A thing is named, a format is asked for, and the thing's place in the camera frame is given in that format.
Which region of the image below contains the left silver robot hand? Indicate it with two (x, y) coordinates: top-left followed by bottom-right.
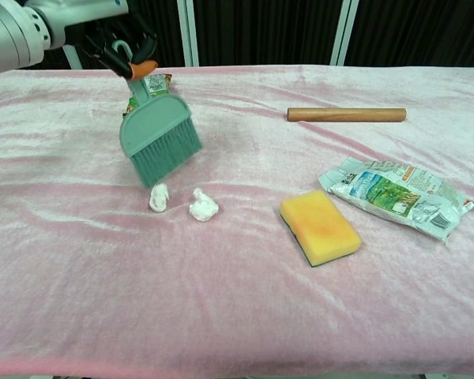
(43, 0), (159, 80)

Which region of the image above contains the green hand broom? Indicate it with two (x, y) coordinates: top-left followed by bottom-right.
(112, 39), (204, 190)

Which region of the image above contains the white paper ball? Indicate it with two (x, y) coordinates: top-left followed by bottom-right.
(149, 182), (171, 213)
(188, 187), (220, 223)

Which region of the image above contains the green snack bag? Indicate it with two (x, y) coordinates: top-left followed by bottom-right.
(121, 73), (174, 119)

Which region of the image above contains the wooden rolling pin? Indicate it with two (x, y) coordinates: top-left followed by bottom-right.
(287, 107), (408, 123)

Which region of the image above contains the yellow sponge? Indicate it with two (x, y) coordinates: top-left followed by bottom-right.
(279, 189), (363, 268)

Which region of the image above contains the pink velvet table cloth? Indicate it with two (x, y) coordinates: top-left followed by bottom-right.
(0, 65), (474, 376)

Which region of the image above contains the white green wipes pack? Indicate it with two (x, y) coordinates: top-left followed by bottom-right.
(318, 156), (474, 246)

